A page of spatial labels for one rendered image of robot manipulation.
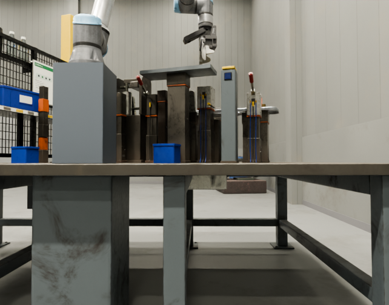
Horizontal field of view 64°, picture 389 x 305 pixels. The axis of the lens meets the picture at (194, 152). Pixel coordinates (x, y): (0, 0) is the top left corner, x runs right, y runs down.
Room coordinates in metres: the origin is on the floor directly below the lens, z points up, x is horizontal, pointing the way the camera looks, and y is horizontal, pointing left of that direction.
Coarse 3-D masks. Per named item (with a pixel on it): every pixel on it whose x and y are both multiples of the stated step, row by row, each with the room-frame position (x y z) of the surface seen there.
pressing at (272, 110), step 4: (240, 108) 1.71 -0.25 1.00; (244, 108) 1.70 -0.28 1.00; (264, 108) 1.67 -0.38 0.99; (268, 108) 1.66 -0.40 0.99; (272, 108) 1.66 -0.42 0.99; (276, 108) 1.66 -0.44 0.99; (196, 112) 1.78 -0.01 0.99; (216, 112) 1.82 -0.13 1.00; (220, 112) 1.82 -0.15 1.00; (240, 112) 1.81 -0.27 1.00; (244, 112) 1.82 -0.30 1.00; (268, 112) 1.82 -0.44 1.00; (272, 112) 1.82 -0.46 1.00; (276, 112) 1.80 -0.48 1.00; (216, 116) 1.93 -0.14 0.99; (220, 116) 1.93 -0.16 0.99
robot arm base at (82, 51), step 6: (78, 42) 1.25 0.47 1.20; (84, 42) 1.25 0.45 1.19; (90, 42) 1.26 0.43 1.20; (78, 48) 1.25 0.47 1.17; (84, 48) 1.25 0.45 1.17; (90, 48) 1.25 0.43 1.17; (96, 48) 1.27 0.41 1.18; (72, 54) 1.27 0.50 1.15; (78, 54) 1.24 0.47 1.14; (84, 54) 1.24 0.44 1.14; (90, 54) 1.25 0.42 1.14; (96, 54) 1.27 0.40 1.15; (72, 60) 1.24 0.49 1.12; (78, 60) 1.23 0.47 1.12; (84, 60) 1.23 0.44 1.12; (90, 60) 1.24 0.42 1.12; (96, 60) 1.26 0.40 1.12; (102, 60) 1.29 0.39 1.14
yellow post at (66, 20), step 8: (64, 16) 2.67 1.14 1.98; (72, 16) 2.68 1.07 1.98; (64, 24) 2.67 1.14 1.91; (72, 24) 2.68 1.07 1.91; (64, 32) 2.67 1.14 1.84; (72, 32) 2.68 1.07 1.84; (64, 40) 2.67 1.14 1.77; (72, 40) 2.68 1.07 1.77; (64, 48) 2.67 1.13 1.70; (72, 48) 2.68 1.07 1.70; (64, 56) 2.67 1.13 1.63
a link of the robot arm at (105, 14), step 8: (96, 0) 1.41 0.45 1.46; (104, 0) 1.41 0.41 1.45; (112, 0) 1.43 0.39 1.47; (96, 8) 1.40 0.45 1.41; (104, 8) 1.41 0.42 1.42; (112, 8) 1.45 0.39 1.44; (104, 16) 1.41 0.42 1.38; (104, 24) 1.42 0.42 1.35; (104, 32) 1.41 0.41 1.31; (104, 40) 1.40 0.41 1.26; (104, 48) 1.43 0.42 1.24
